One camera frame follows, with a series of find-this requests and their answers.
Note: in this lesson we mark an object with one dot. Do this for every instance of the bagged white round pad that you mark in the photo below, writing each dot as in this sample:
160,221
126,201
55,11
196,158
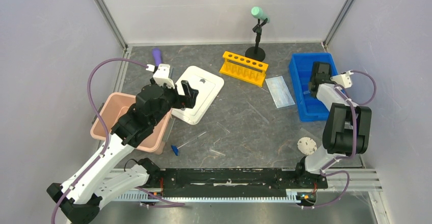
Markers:
304,142

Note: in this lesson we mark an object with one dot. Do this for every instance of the yellow test tube rack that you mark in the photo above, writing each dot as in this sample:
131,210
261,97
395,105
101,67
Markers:
243,68

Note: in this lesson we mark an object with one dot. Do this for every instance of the short glass tube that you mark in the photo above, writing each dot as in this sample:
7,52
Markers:
217,152

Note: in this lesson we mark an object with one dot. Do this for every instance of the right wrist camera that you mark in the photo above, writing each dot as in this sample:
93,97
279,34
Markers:
343,79

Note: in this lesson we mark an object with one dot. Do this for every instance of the blue bulb dropper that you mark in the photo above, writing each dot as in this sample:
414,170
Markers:
175,149

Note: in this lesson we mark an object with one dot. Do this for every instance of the small glass test tube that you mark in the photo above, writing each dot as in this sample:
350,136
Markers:
223,127

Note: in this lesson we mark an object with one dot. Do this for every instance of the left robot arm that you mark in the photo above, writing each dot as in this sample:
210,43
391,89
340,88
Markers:
82,196

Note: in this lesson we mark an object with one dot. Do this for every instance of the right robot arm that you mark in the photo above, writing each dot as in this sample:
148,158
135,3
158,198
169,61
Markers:
347,129

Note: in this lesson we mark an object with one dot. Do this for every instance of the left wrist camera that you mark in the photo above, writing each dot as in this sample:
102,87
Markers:
161,75

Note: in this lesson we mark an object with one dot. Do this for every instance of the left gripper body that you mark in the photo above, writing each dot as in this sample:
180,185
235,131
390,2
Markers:
182,101

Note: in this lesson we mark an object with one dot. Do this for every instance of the white plastic lid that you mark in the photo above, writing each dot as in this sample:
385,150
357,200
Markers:
208,86

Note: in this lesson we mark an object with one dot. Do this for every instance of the straight glass tube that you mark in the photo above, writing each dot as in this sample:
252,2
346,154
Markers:
258,113

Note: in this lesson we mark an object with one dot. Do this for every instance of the pink plastic bin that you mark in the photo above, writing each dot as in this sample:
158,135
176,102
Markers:
117,105

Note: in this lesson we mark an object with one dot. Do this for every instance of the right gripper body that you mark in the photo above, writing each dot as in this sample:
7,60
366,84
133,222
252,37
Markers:
330,76

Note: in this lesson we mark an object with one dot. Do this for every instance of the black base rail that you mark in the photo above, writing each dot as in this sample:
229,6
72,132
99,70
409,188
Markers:
251,185

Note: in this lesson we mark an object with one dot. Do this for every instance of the black microphone stand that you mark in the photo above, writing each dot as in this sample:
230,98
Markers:
255,52

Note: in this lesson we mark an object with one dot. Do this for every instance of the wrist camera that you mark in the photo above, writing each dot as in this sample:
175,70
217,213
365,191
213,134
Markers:
343,79
161,75

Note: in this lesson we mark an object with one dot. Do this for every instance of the packaged face mask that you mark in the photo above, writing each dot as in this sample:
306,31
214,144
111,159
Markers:
279,92

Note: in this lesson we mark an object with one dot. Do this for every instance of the purple microphone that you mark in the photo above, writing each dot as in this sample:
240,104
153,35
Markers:
157,56

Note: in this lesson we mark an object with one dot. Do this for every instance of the blue plastic tray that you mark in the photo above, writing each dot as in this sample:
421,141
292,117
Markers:
300,67

